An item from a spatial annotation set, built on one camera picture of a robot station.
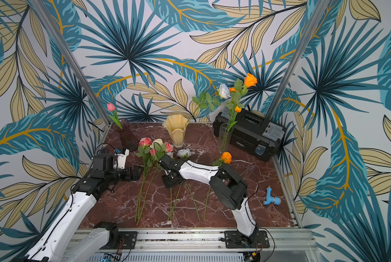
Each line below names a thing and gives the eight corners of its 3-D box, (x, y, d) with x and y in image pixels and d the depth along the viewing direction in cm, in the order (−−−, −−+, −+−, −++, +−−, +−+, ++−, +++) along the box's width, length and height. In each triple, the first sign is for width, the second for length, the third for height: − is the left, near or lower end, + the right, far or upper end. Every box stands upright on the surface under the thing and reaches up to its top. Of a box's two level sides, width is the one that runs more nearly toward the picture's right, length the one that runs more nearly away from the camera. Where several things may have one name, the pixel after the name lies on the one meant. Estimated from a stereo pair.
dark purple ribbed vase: (122, 151, 106) (110, 130, 90) (126, 141, 111) (115, 119, 95) (138, 151, 106) (128, 130, 90) (141, 141, 111) (132, 119, 95)
